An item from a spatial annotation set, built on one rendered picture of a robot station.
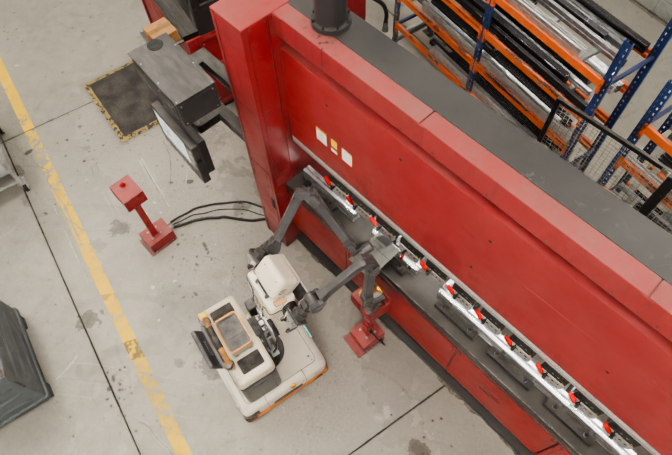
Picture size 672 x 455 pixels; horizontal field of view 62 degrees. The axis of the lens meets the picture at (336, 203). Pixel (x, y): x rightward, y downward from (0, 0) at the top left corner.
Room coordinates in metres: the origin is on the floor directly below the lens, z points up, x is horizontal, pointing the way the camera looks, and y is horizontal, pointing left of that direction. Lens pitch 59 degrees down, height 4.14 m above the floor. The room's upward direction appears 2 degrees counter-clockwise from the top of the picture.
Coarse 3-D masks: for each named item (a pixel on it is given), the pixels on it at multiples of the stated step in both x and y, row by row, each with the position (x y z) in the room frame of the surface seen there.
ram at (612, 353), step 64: (320, 128) 1.96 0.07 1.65; (384, 128) 1.62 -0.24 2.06; (384, 192) 1.58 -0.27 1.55; (448, 192) 1.31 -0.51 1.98; (448, 256) 1.23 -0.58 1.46; (512, 256) 1.02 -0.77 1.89; (512, 320) 0.90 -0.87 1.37; (576, 320) 0.75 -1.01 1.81; (640, 320) 0.66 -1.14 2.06; (640, 384) 0.49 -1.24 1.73
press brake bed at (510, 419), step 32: (320, 224) 1.85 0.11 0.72; (320, 256) 1.92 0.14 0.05; (352, 288) 1.64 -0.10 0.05; (384, 288) 1.38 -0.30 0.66; (384, 320) 1.37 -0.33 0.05; (416, 320) 1.17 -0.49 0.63; (416, 352) 1.12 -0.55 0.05; (448, 352) 0.96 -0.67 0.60; (448, 384) 0.89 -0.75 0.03; (480, 384) 0.76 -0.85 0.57; (480, 416) 0.66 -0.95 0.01; (512, 416) 0.57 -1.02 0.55; (544, 448) 0.39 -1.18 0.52
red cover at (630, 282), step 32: (288, 32) 2.08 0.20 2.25; (320, 64) 1.91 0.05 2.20; (352, 64) 1.80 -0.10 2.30; (384, 96) 1.61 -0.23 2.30; (416, 128) 1.46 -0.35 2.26; (448, 128) 1.42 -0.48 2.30; (448, 160) 1.32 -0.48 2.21; (480, 160) 1.26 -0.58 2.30; (480, 192) 1.19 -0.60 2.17; (512, 192) 1.10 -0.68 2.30; (544, 192) 1.10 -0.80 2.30; (544, 224) 0.98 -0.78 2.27; (576, 224) 0.95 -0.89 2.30; (576, 256) 0.86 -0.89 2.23; (608, 256) 0.82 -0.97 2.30; (608, 288) 0.74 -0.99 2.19; (640, 288) 0.69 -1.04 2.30
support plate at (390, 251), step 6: (378, 234) 1.61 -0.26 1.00; (372, 240) 1.57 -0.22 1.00; (378, 246) 1.53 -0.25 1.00; (390, 246) 1.52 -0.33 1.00; (372, 252) 1.49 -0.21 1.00; (378, 252) 1.49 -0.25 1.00; (384, 252) 1.48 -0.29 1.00; (390, 252) 1.48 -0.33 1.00; (396, 252) 1.48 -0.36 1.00; (378, 258) 1.45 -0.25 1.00; (384, 258) 1.44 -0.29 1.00; (390, 258) 1.44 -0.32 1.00; (384, 264) 1.40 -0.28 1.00
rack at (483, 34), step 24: (408, 0) 4.13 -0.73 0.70; (432, 0) 4.53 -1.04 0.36; (504, 0) 3.25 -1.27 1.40; (432, 24) 3.82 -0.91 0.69; (480, 24) 3.40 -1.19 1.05; (528, 24) 3.02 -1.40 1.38; (456, 48) 3.54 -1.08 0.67; (480, 48) 3.32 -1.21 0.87; (504, 48) 3.14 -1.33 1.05; (552, 48) 2.81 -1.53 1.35; (624, 48) 2.43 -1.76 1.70; (648, 48) 2.73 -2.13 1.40; (480, 72) 3.27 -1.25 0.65; (528, 72) 2.90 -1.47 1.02; (624, 72) 2.55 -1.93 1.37; (648, 72) 2.66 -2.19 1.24; (552, 96) 2.68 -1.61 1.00; (624, 96) 2.71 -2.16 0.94; (600, 120) 2.73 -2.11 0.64; (600, 144) 2.65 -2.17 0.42
